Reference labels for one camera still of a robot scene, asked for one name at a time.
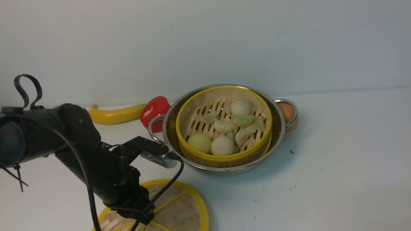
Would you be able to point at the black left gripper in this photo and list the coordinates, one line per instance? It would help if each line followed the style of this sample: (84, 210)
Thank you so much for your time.
(132, 200)

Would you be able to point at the yellow woven bamboo steamer lid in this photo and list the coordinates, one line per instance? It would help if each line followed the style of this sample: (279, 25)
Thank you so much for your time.
(180, 208)

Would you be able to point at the yellow rimmed bamboo steamer basket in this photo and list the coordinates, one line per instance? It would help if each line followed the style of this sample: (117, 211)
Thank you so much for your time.
(224, 157)

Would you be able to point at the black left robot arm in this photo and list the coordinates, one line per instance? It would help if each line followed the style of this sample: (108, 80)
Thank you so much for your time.
(68, 132)

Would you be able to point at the stainless steel pot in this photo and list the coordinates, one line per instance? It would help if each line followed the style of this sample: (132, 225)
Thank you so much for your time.
(173, 128)

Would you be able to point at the green round bun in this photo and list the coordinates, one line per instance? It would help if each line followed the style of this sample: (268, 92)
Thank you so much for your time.
(200, 142)

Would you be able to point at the yellow toy banana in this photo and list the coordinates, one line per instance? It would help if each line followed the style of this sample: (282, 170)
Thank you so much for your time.
(109, 117)

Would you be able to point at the red toy bell pepper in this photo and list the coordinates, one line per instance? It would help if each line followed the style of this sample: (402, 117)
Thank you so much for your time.
(158, 106)

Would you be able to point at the small green dumpling top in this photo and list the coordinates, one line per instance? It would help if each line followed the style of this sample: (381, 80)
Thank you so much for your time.
(209, 118)

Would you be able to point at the white dumpling lower right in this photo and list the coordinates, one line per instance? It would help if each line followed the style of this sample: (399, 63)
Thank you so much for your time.
(243, 135)

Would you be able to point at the pink dumpling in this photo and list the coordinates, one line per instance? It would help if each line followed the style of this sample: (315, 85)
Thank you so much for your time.
(227, 107)

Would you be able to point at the green dumpling right of centre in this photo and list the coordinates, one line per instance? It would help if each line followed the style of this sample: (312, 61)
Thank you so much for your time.
(243, 120)

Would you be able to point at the green dumpling far right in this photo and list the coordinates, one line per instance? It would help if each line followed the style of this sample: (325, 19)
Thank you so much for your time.
(259, 124)

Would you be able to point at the orange toy egg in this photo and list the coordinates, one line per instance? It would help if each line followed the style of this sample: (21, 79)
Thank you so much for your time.
(288, 114)

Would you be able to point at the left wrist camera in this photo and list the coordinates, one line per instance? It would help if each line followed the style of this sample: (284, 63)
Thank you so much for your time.
(149, 150)

